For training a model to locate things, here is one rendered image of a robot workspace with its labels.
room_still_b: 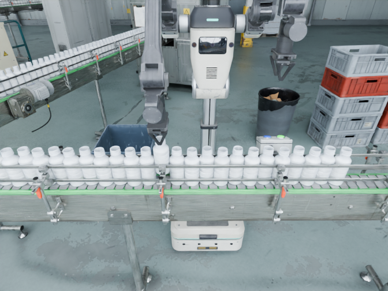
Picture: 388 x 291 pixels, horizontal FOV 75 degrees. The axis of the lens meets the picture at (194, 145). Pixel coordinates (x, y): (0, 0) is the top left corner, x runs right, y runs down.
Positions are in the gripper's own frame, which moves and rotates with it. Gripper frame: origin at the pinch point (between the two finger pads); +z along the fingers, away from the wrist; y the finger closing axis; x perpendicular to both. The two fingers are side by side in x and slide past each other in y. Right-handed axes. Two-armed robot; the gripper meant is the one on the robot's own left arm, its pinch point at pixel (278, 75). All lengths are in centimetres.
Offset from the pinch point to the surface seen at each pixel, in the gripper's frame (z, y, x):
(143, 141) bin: 57, 43, 65
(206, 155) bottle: 25.4, -17.1, 27.7
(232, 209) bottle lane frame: 49, -22, 16
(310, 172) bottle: 32.4, -18.7, -13.2
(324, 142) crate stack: 130, 158, -122
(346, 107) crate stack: 85, 158, -133
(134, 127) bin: 47, 43, 70
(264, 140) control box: 27.5, -2.3, 1.7
